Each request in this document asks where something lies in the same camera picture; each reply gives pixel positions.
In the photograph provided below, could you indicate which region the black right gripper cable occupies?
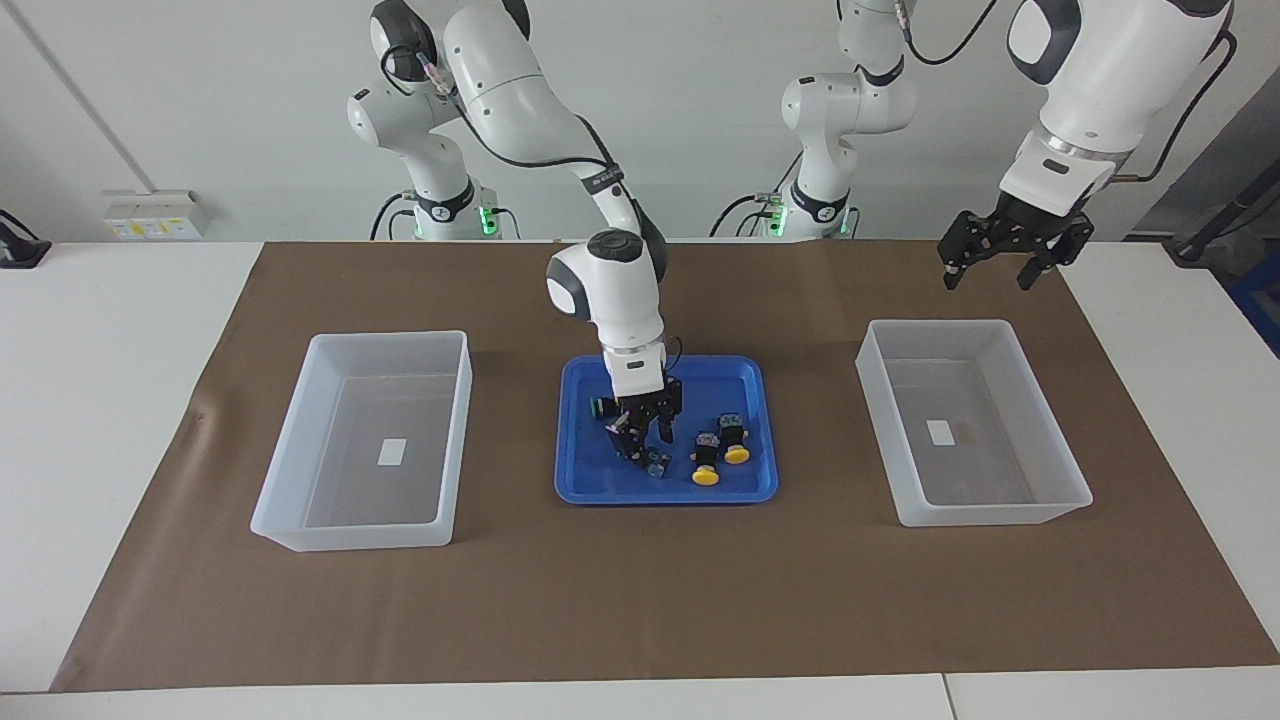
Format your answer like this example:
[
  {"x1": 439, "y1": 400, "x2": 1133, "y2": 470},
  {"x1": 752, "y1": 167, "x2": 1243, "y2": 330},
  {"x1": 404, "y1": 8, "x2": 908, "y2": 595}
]
[{"x1": 380, "y1": 45, "x2": 686, "y2": 376}]

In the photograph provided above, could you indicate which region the black table clamp device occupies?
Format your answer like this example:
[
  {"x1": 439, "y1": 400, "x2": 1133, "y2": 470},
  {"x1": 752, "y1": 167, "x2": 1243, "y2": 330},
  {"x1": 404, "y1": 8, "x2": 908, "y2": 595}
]
[{"x1": 0, "y1": 208, "x2": 53, "y2": 269}]

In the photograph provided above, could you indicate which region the blue crate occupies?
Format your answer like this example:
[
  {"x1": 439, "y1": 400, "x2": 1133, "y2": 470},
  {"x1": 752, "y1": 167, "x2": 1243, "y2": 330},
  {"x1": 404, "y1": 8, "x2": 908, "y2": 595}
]
[{"x1": 1228, "y1": 250, "x2": 1280, "y2": 358}]

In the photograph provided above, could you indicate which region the translucent white plastic box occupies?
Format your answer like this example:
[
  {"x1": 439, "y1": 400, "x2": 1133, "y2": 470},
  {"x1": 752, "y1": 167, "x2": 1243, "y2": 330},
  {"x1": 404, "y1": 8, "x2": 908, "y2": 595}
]
[
  {"x1": 249, "y1": 330, "x2": 473, "y2": 553},
  {"x1": 855, "y1": 318, "x2": 1094, "y2": 529}
]

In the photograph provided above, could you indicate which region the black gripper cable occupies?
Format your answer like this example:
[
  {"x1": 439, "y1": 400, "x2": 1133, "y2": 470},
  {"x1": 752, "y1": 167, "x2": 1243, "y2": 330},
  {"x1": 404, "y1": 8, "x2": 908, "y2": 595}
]
[
  {"x1": 380, "y1": 45, "x2": 686, "y2": 376},
  {"x1": 900, "y1": 0, "x2": 1241, "y2": 186}
]

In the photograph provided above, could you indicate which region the white wall socket box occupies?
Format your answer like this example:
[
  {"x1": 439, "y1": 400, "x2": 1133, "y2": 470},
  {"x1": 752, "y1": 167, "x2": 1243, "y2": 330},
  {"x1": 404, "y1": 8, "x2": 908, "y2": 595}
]
[{"x1": 100, "y1": 190, "x2": 211, "y2": 242}]

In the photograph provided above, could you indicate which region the blue plastic tray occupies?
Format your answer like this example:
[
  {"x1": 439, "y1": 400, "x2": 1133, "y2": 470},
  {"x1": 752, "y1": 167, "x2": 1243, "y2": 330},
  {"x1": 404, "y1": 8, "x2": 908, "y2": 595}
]
[{"x1": 554, "y1": 354, "x2": 779, "y2": 506}]

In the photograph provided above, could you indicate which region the brown paper table mat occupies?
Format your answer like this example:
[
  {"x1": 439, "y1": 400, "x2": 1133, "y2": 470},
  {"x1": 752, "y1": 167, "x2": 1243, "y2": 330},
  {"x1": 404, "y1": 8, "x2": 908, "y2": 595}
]
[{"x1": 50, "y1": 238, "x2": 1280, "y2": 693}]

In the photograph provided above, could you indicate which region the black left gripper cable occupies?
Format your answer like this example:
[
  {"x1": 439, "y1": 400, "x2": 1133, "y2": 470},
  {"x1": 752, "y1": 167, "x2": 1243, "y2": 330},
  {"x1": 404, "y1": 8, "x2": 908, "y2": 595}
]
[{"x1": 900, "y1": 0, "x2": 1241, "y2": 186}]

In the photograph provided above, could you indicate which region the black metal stand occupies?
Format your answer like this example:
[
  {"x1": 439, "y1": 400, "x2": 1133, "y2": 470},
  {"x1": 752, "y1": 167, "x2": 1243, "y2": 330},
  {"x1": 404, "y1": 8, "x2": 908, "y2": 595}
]
[{"x1": 1168, "y1": 158, "x2": 1280, "y2": 264}]

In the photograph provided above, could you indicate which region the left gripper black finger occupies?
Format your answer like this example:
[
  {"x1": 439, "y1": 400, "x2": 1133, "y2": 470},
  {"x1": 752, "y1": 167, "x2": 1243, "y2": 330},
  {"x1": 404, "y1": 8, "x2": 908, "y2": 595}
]
[
  {"x1": 938, "y1": 212, "x2": 991, "y2": 291},
  {"x1": 1018, "y1": 215, "x2": 1095, "y2": 291}
]

